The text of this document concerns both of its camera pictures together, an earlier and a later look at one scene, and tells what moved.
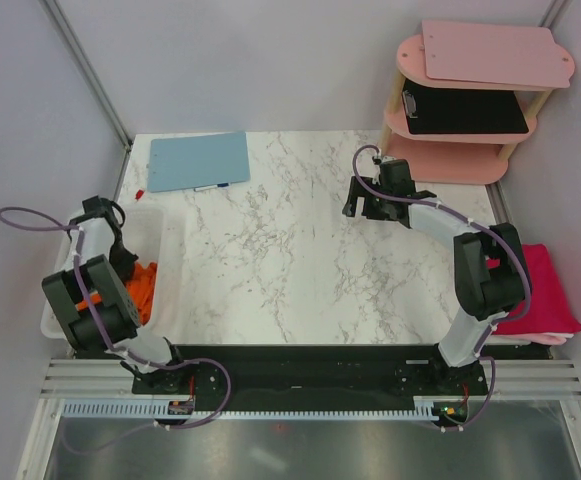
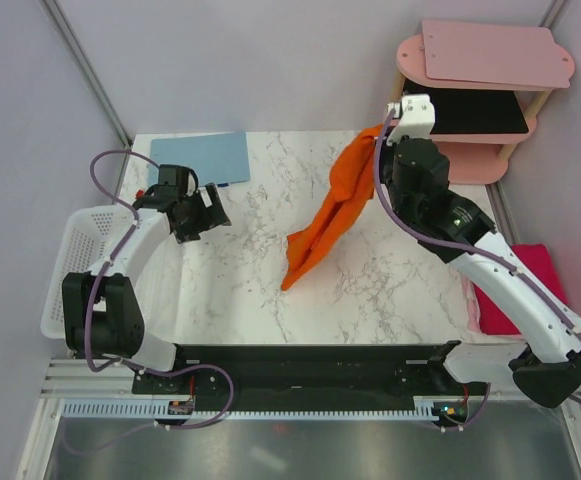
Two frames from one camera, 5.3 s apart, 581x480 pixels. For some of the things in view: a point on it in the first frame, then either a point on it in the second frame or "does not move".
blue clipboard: x=185 y=162 does not move
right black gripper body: x=377 y=185 → x=393 y=194
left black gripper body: x=118 y=253 → x=195 y=210
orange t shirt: x=141 y=286 → x=353 y=185
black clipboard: x=434 y=111 does not move
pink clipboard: x=493 y=53 does not move
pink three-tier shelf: x=454 y=157 does not move
